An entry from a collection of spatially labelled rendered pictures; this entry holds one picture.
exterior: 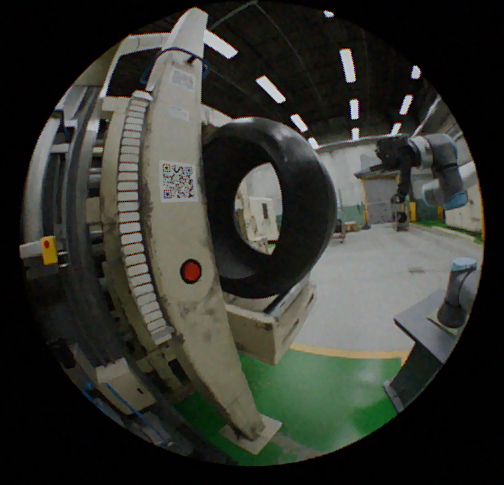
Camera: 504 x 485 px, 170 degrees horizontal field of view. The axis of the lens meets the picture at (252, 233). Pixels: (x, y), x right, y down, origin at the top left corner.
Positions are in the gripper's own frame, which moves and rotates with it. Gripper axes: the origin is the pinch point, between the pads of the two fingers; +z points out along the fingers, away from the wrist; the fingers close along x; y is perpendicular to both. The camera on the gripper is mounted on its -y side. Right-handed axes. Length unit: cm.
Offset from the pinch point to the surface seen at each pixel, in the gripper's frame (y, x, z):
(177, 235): -5.7, 34.8, 29.3
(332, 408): -121, 1, 12
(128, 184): 3, 42, 29
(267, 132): 12.8, 17.5, 16.2
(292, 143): 8.1, 16.2, 12.1
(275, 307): -27.1, 18.1, 25.2
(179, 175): 4.7, 33.2, 28.0
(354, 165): 273, -1094, -126
